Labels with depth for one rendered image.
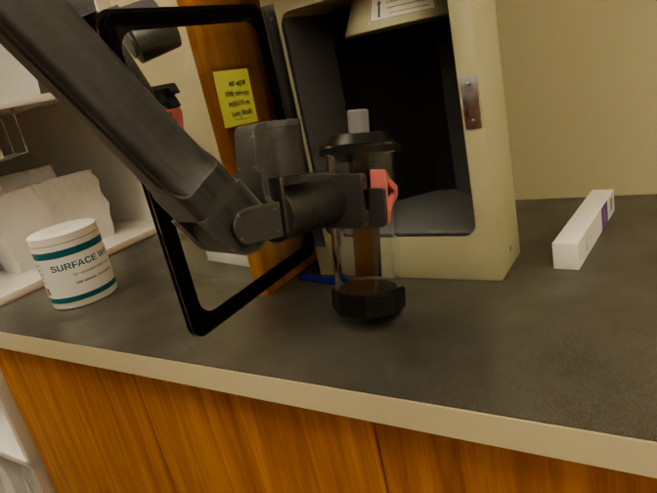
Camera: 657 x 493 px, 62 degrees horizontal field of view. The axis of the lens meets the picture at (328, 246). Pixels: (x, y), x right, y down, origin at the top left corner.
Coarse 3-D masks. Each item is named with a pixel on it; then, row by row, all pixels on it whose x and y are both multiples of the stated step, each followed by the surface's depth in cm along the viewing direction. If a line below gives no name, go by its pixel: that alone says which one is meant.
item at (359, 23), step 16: (368, 0) 78; (384, 0) 77; (400, 0) 76; (416, 0) 76; (432, 0) 77; (352, 16) 81; (368, 16) 78; (384, 16) 77; (400, 16) 76; (416, 16) 76; (432, 16) 76; (448, 16) 86; (352, 32) 81; (368, 32) 91
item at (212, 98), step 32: (96, 32) 59; (128, 32) 62; (160, 32) 66; (192, 32) 70; (224, 32) 75; (128, 64) 62; (160, 64) 66; (192, 64) 70; (224, 64) 75; (256, 64) 81; (160, 96) 66; (192, 96) 70; (224, 96) 75; (256, 96) 81; (192, 128) 70; (224, 128) 75; (224, 160) 75; (192, 256) 70; (224, 256) 75; (256, 256) 81; (224, 288) 75
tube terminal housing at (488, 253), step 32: (288, 0) 81; (320, 0) 79; (352, 0) 87; (448, 0) 70; (480, 0) 72; (480, 32) 72; (288, 64) 85; (480, 64) 72; (480, 96) 72; (480, 128) 74; (480, 160) 76; (480, 192) 77; (512, 192) 85; (480, 224) 79; (512, 224) 85; (320, 256) 96; (416, 256) 86; (448, 256) 84; (480, 256) 81; (512, 256) 85
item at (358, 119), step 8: (352, 112) 71; (360, 112) 71; (368, 112) 72; (352, 120) 71; (360, 120) 71; (368, 120) 72; (352, 128) 72; (360, 128) 71; (368, 128) 72; (336, 136) 71; (344, 136) 70; (352, 136) 69; (360, 136) 69; (368, 136) 69; (376, 136) 69; (384, 136) 70; (328, 144) 71; (336, 144) 70; (344, 144) 69; (352, 144) 69
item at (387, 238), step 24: (360, 144) 68; (384, 144) 69; (336, 168) 71; (360, 168) 69; (384, 168) 70; (336, 240) 73; (360, 240) 71; (384, 240) 72; (336, 264) 74; (360, 264) 72; (384, 264) 72; (336, 288) 75; (360, 288) 72; (384, 288) 73
